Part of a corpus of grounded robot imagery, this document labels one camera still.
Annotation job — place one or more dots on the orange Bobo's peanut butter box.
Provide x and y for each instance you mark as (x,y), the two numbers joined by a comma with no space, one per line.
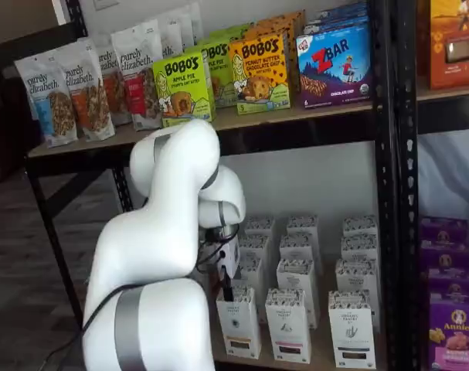
(272,28)
(296,17)
(257,77)

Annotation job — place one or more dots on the green Bobo's apple pie box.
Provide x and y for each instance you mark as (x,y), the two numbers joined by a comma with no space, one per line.
(222,77)
(234,33)
(184,85)

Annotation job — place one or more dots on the white box green strip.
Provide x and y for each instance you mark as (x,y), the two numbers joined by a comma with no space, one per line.
(352,332)

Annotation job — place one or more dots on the dark furniture piece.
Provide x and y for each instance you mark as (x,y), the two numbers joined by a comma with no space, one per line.
(6,135)

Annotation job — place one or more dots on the black metal shelving rack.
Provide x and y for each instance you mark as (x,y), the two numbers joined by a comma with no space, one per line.
(383,193)
(410,232)

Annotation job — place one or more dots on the white cloth sheet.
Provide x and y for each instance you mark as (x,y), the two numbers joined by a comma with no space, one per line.
(446,174)

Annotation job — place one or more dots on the large orange snack box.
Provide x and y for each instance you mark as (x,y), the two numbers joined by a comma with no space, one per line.
(450,69)

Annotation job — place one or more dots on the tall white patterned-top box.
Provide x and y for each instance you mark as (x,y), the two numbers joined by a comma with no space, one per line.
(359,225)
(359,247)
(253,272)
(257,245)
(259,228)
(355,274)
(296,272)
(298,245)
(301,224)

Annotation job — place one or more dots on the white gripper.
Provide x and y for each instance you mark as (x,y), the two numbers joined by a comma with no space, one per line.
(229,258)

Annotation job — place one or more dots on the white granola bag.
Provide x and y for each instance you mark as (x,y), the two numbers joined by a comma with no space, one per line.
(172,35)
(193,23)

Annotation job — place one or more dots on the granola bag orange label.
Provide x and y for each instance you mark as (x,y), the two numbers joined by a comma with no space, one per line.
(91,100)
(116,92)

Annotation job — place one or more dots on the white box pink strip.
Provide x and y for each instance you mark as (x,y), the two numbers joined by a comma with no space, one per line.
(288,328)

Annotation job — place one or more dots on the granola bag blue label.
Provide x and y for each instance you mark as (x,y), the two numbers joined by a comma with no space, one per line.
(48,108)

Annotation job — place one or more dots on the granola bag red label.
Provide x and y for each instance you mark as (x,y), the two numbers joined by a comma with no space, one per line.
(141,77)

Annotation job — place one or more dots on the white box yellow strip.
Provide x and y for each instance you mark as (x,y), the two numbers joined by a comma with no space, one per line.
(240,328)

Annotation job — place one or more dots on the purple Annie's box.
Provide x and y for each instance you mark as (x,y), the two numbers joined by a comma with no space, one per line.
(442,230)
(444,255)
(454,282)
(454,336)

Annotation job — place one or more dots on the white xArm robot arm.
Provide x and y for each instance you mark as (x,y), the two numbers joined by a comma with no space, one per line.
(149,251)

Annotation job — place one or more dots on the blue Z Bar box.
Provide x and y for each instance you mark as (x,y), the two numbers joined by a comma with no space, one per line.
(342,11)
(334,69)
(334,23)

